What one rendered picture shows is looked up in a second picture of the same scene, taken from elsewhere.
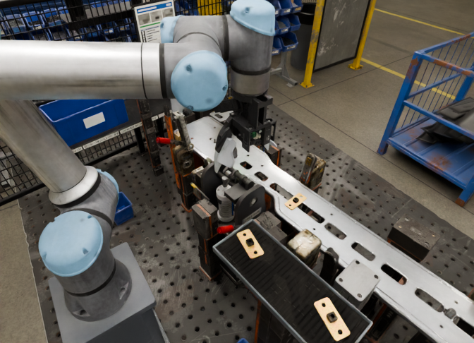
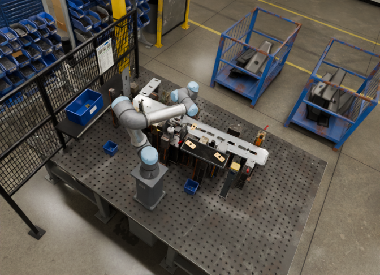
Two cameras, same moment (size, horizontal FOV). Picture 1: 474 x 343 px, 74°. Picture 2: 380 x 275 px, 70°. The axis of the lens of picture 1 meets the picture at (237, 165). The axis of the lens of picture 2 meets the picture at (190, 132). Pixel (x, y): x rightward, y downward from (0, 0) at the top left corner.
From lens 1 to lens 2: 1.40 m
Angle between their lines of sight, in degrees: 23
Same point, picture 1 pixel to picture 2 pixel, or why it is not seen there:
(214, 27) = (186, 92)
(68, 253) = (153, 157)
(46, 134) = not seen: hidden behind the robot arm
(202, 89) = (194, 112)
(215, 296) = (170, 171)
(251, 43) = (194, 94)
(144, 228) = (126, 154)
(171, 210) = not seen: hidden behind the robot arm
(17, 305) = (46, 217)
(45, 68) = (166, 115)
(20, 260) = (30, 196)
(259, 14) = (196, 88)
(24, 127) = not seen: hidden behind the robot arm
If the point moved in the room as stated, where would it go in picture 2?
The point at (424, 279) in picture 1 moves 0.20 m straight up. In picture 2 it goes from (240, 142) to (246, 127)
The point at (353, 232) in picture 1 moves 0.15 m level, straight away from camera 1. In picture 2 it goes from (216, 133) to (217, 121)
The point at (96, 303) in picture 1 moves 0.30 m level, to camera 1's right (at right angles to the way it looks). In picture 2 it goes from (155, 172) to (193, 161)
